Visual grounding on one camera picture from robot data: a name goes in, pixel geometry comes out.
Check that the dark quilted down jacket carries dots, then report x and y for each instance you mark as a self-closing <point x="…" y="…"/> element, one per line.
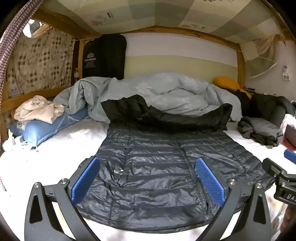
<point x="150" y="173"/>

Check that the purple checked curtain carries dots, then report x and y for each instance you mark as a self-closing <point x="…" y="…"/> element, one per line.
<point x="11" y="34"/>

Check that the blue pillow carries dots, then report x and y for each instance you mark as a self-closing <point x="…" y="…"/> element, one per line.
<point x="46" y="129"/>

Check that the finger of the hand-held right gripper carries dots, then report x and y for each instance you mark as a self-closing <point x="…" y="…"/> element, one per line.
<point x="274" y="166"/>
<point x="291" y="156"/>

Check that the cream garment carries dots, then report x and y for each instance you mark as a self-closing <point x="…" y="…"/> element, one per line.
<point x="37" y="109"/>

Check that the white wall socket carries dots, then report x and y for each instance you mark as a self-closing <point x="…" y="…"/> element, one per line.
<point x="286" y="74"/>

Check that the light blue floral duvet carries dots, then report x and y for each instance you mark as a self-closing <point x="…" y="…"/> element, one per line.
<point x="161" y="90"/>

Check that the black garment bag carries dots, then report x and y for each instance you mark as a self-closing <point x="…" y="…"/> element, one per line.
<point x="104" y="58"/>

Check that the dark green jacket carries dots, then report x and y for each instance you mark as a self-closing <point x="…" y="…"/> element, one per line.
<point x="266" y="104"/>

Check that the dark red box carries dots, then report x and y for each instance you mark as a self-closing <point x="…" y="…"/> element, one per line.
<point x="290" y="138"/>

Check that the pale checked overhead cloth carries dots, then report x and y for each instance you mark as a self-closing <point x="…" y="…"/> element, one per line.
<point x="161" y="11"/>

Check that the brown checked patterned curtain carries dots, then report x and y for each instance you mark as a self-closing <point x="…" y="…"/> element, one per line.
<point x="41" y="60"/>

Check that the pale hanging cloth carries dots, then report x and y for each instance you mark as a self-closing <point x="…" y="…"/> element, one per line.
<point x="259" y="53"/>

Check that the grey crumpled garment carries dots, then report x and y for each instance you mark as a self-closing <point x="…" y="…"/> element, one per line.
<point x="259" y="129"/>

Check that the white crumpled cloth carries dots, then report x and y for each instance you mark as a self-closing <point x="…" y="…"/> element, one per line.
<point x="20" y="146"/>

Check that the wooden bed frame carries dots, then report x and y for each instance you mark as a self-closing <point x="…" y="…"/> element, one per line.
<point x="161" y="29"/>

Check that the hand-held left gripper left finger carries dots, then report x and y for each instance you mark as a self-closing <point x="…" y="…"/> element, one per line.
<point x="84" y="178"/>

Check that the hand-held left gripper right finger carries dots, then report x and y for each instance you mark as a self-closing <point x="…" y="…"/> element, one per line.
<point x="210" y="180"/>

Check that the orange pillow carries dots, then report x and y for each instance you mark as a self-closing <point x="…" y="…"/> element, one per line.
<point x="225" y="83"/>

